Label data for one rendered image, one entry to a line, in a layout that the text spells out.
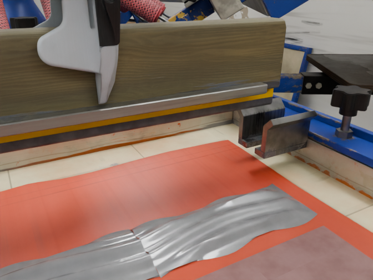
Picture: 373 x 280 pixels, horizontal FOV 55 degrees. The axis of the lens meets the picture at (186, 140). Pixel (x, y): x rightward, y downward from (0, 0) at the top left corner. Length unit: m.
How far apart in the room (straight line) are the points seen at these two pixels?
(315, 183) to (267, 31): 0.19
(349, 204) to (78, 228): 0.28
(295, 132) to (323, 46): 2.33
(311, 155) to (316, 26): 2.37
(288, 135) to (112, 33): 0.26
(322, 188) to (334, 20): 2.32
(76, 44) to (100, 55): 0.02
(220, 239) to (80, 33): 0.21
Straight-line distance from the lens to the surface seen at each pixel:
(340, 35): 2.69
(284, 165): 0.49
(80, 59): 0.30
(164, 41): 0.34
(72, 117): 0.31
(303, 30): 2.91
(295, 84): 1.10
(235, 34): 0.38
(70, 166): 0.49
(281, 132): 0.45
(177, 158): 0.49
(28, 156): 0.51
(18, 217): 0.41
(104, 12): 0.29
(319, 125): 0.51
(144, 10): 0.97
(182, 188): 0.42
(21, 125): 0.31
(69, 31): 0.30
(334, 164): 0.47
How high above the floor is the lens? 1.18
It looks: 24 degrees down
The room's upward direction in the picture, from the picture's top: straight up
